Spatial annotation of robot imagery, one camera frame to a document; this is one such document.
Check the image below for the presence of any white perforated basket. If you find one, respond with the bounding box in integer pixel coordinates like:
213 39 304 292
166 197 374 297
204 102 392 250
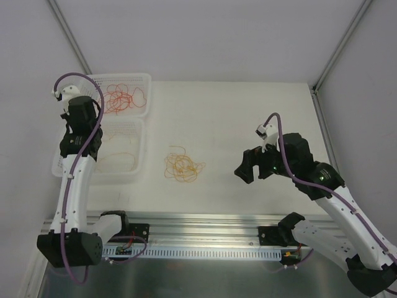
89 73 152 118
51 117 146 184

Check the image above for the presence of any aluminium rail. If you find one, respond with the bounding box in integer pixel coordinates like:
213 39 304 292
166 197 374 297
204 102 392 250
310 86 340 173
38 210 345 249

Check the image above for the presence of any left aluminium frame post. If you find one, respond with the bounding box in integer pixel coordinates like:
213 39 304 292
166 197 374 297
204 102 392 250
45 0 92 75

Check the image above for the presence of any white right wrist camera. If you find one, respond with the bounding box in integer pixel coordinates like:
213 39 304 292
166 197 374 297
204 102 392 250
256 124 279 153

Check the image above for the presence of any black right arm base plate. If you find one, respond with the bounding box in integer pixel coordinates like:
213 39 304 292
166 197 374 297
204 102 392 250
257 226 299 247

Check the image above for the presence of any right aluminium frame post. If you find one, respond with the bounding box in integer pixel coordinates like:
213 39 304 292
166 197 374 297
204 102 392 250
311 0 375 94

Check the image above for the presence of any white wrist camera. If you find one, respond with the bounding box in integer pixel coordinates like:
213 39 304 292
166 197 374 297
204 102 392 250
256 124 279 153
51 85 82 114

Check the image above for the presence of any aluminium front rail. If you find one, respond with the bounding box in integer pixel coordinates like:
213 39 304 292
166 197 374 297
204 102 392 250
38 210 345 249

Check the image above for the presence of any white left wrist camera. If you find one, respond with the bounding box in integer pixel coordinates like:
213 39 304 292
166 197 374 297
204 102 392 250
51 85 82 114

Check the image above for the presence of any yellow orange cable bundle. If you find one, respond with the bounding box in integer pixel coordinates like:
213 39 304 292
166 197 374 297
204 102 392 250
163 145 206 183

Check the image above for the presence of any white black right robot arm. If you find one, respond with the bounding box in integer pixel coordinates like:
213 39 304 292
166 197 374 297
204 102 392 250
234 133 396 297

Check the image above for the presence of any far white perforated basket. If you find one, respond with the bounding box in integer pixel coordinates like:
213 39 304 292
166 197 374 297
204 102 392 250
89 73 152 118

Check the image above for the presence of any right side aluminium rail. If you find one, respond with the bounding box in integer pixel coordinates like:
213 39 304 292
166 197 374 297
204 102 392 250
310 86 340 173

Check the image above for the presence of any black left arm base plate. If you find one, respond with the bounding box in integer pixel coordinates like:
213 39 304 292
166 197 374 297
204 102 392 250
119 223 150 242

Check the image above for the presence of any aluminium frame post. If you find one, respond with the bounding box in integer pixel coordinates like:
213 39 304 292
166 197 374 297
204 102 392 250
45 0 92 75
311 0 375 94

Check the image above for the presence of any near white perforated basket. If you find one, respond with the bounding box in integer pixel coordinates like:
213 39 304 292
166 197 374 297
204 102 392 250
51 117 146 184

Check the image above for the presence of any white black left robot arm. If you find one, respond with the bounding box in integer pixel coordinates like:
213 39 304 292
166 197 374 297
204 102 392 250
37 96 130 268

